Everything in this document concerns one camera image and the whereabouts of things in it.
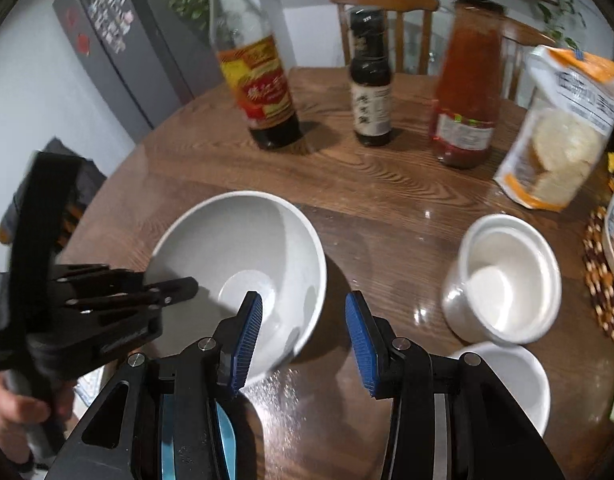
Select woven beaded trivet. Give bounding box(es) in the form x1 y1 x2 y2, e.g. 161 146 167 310
583 206 614 344

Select dark cloth on chair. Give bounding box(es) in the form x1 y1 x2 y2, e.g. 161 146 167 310
0 137 109 247

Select red fridge decorations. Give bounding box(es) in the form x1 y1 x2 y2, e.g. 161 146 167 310
62 7 96 57

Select large white bowl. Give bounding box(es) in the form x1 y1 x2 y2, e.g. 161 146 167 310
150 191 328 387

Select small dark sauce bottle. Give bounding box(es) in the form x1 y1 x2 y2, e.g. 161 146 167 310
348 6 394 147

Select green hanging plant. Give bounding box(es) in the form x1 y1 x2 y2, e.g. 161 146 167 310
533 0 588 52

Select tall white cup bowl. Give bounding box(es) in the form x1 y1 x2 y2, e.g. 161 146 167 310
441 213 562 347

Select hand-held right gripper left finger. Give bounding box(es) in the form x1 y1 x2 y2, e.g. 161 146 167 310
44 291 264 480

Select yellow-capped vinegar bottle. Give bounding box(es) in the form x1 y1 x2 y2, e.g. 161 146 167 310
196 0 304 151

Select wooden dining chair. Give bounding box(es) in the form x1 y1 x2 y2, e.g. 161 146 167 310
328 0 441 76
501 14 558 102

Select red sauce jar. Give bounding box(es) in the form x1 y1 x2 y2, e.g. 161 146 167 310
429 0 506 169

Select cluster of photo magnets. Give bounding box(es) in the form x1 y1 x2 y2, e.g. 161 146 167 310
78 0 136 54

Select person's left hand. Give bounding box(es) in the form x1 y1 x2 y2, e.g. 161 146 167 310
0 376 77 467

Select grey refrigerator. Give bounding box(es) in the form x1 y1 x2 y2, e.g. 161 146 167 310
52 0 200 132

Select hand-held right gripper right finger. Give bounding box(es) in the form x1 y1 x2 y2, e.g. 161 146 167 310
345 291 565 480

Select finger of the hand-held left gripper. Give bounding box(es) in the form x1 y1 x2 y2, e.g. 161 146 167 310
51 263 199 313
34 305 164 376

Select orange and white cracker bag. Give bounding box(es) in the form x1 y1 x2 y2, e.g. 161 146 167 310
493 44 614 211

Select small shallow white bowl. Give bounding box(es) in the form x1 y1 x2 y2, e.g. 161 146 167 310
449 341 550 437

